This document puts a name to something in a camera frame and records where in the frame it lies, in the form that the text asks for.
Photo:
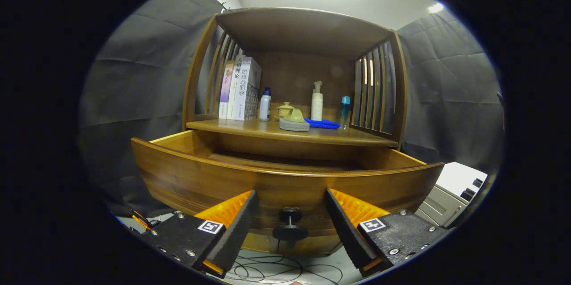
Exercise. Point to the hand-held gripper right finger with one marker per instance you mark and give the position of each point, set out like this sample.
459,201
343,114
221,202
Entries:
345,231

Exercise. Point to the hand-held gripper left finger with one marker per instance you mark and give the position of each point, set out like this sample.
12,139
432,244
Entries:
236,231

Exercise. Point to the wooden drawer with black knob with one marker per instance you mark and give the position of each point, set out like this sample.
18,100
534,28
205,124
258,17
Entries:
285,187

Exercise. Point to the wooden countertop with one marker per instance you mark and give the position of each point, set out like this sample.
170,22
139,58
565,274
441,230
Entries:
250,126

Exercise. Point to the wooden cabinet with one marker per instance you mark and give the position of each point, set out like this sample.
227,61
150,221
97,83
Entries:
303,30

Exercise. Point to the orange and black tool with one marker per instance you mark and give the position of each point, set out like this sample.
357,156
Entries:
139,221

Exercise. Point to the blue folded cloth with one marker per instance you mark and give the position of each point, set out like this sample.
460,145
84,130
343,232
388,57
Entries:
325,124

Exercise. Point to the clear bottle with teal cap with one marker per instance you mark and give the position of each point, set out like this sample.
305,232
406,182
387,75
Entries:
345,113

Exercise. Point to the white machine casing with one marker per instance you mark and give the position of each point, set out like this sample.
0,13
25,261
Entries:
455,178

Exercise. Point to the white bottle with blue cap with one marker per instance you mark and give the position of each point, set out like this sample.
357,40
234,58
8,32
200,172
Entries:
265,106

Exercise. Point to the white pump bottle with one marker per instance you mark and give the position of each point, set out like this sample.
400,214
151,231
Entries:
316,104

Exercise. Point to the beige lidded teacup with saucer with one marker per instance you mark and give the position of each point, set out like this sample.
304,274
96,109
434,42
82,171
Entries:
283,109

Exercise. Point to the pink and purple book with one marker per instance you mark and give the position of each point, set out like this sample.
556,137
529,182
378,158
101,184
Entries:
225,93

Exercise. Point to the white patterned book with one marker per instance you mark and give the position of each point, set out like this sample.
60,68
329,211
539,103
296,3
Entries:
247,88

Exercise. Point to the small ceiling light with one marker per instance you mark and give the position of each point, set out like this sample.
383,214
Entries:
436,7

